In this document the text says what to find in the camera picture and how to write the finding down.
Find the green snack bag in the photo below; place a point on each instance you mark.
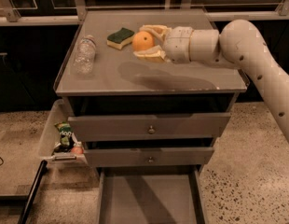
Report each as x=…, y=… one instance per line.
x=65, y=133

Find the metal railing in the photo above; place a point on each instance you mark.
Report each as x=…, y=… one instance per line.
x=75, y=11

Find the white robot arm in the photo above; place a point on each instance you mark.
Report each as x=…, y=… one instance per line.
x=238, y=45

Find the orange fruit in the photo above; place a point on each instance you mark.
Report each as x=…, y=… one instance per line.
x=143, y=41

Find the clear plastic water bottle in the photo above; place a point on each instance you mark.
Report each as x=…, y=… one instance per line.
x=85, y=55

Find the black pole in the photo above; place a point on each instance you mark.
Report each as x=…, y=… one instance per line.
x=34, y=188

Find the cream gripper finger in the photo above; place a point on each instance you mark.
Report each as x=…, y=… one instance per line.
x=153, y=55
x=158, y=31

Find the green yellow sponge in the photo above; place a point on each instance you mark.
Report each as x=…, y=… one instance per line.
x=120, y=39

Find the middle grey drawer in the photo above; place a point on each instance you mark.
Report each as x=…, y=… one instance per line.
x=163, y=156

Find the top grey drawer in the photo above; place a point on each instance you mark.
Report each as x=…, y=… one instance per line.
x=148, y=127

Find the clear plastic bin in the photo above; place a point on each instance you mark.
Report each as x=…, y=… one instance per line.
x=50, y=137

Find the bottom grey drawer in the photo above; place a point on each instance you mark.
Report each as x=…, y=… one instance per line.
x=151, y=195

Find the red apple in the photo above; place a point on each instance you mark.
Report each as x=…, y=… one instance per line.
x=77, y=150

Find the grey drawer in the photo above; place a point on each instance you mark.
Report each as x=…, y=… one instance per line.
x=148, y=127
x=151, y=195
x=163, y=156

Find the grey drawer cabinet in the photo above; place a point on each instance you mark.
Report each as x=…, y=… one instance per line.
x=120, y=84

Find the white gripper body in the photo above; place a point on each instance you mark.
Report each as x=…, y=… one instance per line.
x=179, y=45

